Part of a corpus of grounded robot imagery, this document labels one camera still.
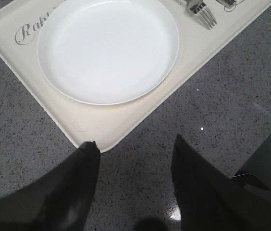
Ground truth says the cream rabbit serving tray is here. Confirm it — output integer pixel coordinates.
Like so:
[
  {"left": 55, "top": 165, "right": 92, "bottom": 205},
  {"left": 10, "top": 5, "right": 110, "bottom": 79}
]
[{"left": 0, "top": 0, "right": 271, "bottom": 152}]

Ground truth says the silver fork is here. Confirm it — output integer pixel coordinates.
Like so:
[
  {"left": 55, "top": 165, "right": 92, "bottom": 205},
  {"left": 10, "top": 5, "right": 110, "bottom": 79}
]
[{"left": 176, "top": 0, "right": 217, "bottom": 30}]

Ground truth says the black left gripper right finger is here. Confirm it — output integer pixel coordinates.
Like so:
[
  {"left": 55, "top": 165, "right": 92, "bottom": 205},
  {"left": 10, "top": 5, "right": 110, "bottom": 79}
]
[{"left": 171, "top": 134, "right": 271, "bottom": 231}]

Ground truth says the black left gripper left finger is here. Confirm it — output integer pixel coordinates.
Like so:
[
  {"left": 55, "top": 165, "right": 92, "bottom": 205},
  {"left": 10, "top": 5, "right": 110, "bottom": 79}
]
[{"left": 0, "top": 142, "right": 100, "bottom": 231}]

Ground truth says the white round plate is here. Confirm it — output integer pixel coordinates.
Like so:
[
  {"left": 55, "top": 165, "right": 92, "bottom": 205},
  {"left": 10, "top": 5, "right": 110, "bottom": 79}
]
[{"left": 37, "top": 0, "right": 179, "bottom": 105}]

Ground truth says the silver chopstick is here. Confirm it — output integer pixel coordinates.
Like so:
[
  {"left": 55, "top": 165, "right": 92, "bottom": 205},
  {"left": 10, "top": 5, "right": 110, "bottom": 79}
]
[{"left": 217, "top": 0, "right": 231, "bottom": 7}]

